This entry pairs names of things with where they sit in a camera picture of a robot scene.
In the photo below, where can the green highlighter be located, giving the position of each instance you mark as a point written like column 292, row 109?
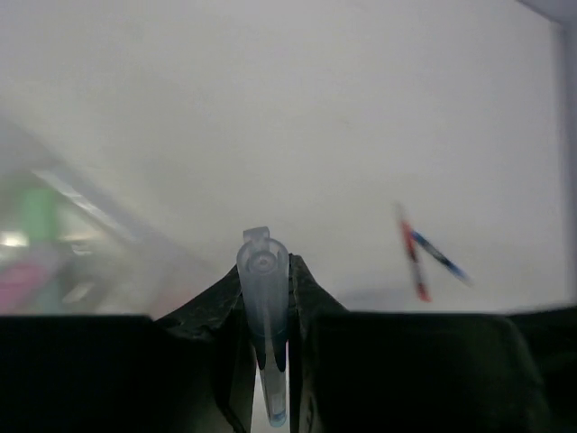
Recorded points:
column 39, row 214

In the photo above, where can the blue pen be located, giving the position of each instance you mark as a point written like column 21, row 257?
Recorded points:
column 449, row 265
column 263, row 268

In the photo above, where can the pink highlighter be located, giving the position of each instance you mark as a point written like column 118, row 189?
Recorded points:
column 21, row 280

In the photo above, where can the right table rail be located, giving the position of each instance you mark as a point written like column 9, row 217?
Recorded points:
column 562, row 15

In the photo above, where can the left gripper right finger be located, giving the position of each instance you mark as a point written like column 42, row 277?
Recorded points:
column 352, row 371

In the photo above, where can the clear plastic container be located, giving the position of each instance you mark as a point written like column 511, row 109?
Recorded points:
column 110, row 261

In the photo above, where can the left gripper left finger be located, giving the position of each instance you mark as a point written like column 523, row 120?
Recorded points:
column 189, row 371

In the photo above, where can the red pen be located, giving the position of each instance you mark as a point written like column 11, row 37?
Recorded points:
column 411, row 252

